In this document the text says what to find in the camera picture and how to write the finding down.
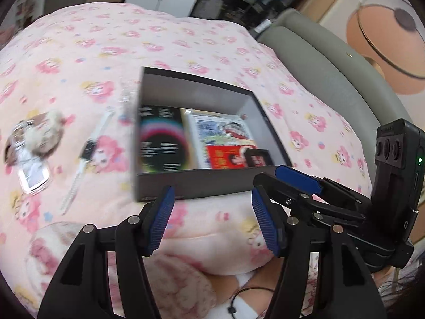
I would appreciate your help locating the pink printed blanket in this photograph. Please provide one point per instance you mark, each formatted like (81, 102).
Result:
(199, 40)

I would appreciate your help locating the black cardboard box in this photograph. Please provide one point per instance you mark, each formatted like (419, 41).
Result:
(199, 86)

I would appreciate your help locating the clear glitter wrapper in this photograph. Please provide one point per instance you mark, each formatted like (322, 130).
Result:
(126, 99)

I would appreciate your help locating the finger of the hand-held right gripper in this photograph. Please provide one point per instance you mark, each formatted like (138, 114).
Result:
(282, 192)
(298, 177)

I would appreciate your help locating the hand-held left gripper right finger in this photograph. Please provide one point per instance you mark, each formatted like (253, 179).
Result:
(265, 222)

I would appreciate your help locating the white smartwatch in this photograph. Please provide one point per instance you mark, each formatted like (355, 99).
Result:
(88, 151)

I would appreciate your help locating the person's dark hair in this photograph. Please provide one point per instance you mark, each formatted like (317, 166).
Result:
(405, 295)

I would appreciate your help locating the colourful comic card pack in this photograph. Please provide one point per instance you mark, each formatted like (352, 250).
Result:
(215, 129)

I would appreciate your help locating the small black framed card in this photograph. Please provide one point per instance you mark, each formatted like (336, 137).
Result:
(259, 159)

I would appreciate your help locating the red packet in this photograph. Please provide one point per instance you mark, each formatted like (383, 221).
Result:
(222, 158)

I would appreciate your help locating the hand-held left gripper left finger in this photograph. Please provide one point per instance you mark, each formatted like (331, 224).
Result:
(161, 221)

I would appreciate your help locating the black rainbow circle booklet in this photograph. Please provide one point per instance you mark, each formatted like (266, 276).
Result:
(159, 139)

